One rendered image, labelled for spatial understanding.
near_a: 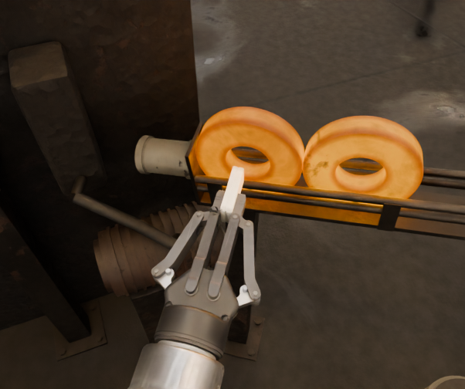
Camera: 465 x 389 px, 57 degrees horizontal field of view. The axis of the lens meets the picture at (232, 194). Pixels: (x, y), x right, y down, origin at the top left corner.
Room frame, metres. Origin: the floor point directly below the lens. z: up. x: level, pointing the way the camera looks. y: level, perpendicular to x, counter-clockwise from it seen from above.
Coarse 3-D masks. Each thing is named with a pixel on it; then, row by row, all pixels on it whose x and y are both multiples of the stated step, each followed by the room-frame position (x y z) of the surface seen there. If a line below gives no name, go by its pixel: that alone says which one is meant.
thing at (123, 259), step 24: (168, 216) 0.44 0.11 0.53; (96, 240) 0.41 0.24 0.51; (120, 240) 0.39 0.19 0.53; (144, 240) 0.39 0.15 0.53; (216, 240) 0.41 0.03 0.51; (120, 264) 0.35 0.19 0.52; (144, 264) 0.36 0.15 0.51; (120, 288) 0.33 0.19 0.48; (144, 288) 0.34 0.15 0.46; (144, 312) 0.35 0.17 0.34
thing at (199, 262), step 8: (216, 208) 0.31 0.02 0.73; (216, 216) 0.30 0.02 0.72; (208, 224) 0.29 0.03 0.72; (216, 224) 0.29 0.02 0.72; (208, 232) 0.28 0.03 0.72; (216, 232) 0.29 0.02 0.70; (208, 240) 0.27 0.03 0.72; (200, 248) 0.26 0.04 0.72; (208, 248) 0.26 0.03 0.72; (200, 256) 0.25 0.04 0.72; (208, 256) 0.26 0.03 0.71; (192, 264) 0.24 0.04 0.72; (200, 264) 0.24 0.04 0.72; (192, 272) 0.23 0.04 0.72; (200, 272) 0.23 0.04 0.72; (192, 280) 0.22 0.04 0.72; (192, 288) 0.21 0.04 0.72
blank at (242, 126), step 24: (216, 120) 0.43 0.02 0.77; (240, 120) 0.41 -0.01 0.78; (264, 120) 0.41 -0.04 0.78; (216, 144) 0.42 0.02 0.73; (240, 144) 0.41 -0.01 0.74; (264, 144) 0.40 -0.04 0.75; (288, 144) 0.40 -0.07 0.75; (216, 168) 0.42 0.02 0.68; (264, 168) 0.42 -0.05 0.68; (288, 168) 0.39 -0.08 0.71
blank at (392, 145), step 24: (336, 120) 0.41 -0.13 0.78; (360, 120) 0.40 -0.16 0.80; (384, 120) 0.39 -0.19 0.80; (312, 144) 0.40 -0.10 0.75; (336, 144) 0.38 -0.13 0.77; (360, 144) 0.38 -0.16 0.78; (384, 144) 0.37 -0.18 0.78; (408, 144) 0.37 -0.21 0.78; (312, 168) 0.39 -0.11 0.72; (336, 168) 0.38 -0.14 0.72; (384, 168) 0.39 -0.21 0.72; (408, 168) 0.36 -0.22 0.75; (360, 192) 0.37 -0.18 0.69; (384, 192) 0.36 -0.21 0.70; (408, 192) 0.36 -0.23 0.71
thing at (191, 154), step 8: (200, 128) 0.47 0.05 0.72; (192, 144) 0.43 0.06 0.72; (192, 152) 0.42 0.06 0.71; (192, 160) 0.42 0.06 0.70; (192, 168) 0.41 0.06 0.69; (200, 168) 0.43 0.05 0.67; (192, 176) 0.41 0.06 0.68; (192, 184) 0.41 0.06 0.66; (200, 192) 0.41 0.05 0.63; (200, 200) 0.41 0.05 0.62
